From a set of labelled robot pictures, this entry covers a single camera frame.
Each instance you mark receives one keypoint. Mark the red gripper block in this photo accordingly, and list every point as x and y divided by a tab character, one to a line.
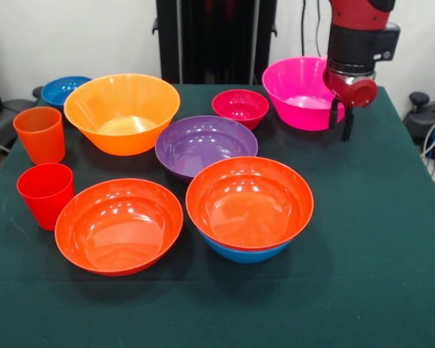
359	94

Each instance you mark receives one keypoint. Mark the large pink bowl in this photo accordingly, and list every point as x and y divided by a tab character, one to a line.
293	90

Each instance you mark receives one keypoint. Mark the orange-red shallow bowl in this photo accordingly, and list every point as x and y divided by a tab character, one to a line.
250	206
119	232

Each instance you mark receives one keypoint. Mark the purple bowl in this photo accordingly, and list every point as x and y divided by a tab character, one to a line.
203	141

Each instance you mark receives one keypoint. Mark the large orange bowl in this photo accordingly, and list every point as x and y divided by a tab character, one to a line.
123	108

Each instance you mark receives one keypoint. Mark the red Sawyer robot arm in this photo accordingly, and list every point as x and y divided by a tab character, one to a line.
351	40

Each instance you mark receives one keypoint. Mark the small crimson bowl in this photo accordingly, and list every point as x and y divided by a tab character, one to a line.
239	108

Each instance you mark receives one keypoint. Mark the light blue bowl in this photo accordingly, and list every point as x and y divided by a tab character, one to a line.
246	255

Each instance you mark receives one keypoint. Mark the dark green table cloth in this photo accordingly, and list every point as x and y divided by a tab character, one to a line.
217	308

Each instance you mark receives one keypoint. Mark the small dark blue bowl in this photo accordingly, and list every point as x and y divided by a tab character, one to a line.
58	90

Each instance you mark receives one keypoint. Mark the orange cup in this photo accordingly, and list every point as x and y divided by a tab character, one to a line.
40	141

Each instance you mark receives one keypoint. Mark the red cup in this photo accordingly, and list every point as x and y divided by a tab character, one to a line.
47	203

